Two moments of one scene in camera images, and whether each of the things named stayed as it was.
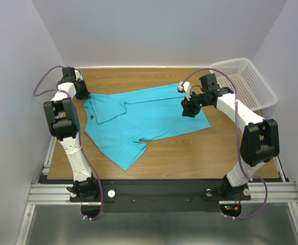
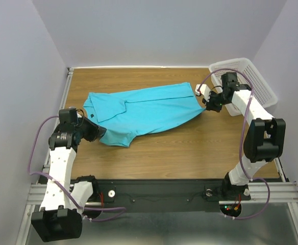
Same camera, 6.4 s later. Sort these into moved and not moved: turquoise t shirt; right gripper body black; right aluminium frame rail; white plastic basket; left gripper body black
Moved: turquoise t shirt; right gripper body black; left gripper body black
Not moved: white plastic basket; right aluminium frame rail
